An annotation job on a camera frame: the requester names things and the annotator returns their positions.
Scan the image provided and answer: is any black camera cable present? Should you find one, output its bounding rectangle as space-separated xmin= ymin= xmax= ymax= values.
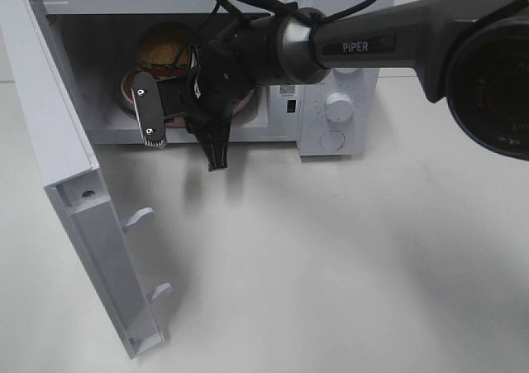
xmin=173 ymin=0 xmax=404 ymax=72

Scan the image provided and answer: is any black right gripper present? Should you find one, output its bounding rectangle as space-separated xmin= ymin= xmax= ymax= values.
xmin=184 ymin=21 xmax=256 ymax=172

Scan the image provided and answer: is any white microwave door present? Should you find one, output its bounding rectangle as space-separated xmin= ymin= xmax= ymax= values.
xmin=1 ymin=0 xmax=172 ymax=359

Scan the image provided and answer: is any white timer knob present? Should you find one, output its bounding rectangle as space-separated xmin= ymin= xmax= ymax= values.
xmin=324 ymin=92 xmax=355 ymax=123

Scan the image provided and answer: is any white microwave oven body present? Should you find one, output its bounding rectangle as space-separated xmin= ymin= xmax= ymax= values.
xmin=1 ymin=0 xmax=378 ymax=161

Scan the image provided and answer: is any upper white power knob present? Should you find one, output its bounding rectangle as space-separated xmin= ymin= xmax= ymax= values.
xmin=333 ymin=68 xmax=358 ymax=74

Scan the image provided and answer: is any burger with lettuce and cheese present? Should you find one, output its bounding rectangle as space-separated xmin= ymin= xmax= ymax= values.
xmin=135 ymin=22 xmax=200 ymax=79

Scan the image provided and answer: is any round white door-release button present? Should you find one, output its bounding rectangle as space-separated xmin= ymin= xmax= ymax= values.
xmin=319 ymin=131 xmax=345 ymax=151

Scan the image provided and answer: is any pink round plate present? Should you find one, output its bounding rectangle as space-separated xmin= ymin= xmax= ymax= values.
xmin=117 ymin=68 xmax=255 ymax=117

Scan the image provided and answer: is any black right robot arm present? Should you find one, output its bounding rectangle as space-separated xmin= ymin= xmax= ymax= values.
xmin=186 ymin=0 xmax=528 ymax=170

